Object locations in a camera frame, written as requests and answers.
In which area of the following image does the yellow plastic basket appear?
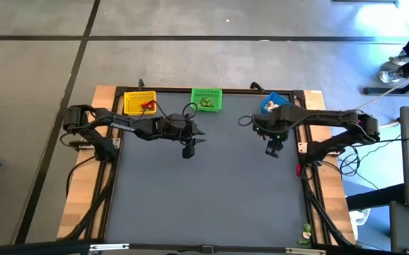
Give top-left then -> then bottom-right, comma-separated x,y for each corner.
123,90 -> 157,116

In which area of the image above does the metal bracket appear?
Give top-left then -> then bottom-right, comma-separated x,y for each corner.
284,246 -> 328,255
89,243 -> 130,251

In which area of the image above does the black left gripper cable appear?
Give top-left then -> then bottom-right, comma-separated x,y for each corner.
151,100 -> 199,123

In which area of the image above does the person's shoe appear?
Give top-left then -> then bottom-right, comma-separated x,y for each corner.
379,69 -> 405,84
388,54 -> 409,67

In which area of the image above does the black table frame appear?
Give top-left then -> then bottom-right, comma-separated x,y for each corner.
96,85 -> 333,249

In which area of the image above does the black stand leg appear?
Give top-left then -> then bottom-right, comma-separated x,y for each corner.
345,183 -> 405,210

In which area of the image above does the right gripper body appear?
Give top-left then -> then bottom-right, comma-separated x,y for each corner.
253,113 -> 290,142

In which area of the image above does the dark metal stand base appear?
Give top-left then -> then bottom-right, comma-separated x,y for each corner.
362,69 -> 409,96

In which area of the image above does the black support strut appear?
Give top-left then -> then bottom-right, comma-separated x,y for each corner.
61,166 -> 117,242
301,176 -> 356,247

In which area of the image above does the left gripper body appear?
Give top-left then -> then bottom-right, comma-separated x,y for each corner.
162,113 -> 197,142

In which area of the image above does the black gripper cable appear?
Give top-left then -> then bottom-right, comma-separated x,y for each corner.
238,115 -> 255,128
151,100 -> 199,123

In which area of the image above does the green plastic basket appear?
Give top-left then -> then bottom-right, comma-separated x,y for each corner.
190,87 -> 224,113

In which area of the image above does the black horizontal bar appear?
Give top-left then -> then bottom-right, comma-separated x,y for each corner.
0,239 -> 105,255

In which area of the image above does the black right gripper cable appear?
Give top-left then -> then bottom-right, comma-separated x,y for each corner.
238,115 -> 255,128

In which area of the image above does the wooden table side board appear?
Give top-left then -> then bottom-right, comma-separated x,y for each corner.
57,84 -> 117,240
298,89 -> 357,245

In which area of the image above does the white plastic object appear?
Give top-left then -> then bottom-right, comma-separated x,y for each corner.
349,208 -> 371,242

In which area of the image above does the blue plastic basket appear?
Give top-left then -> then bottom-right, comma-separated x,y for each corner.
260,91 -> 293,116

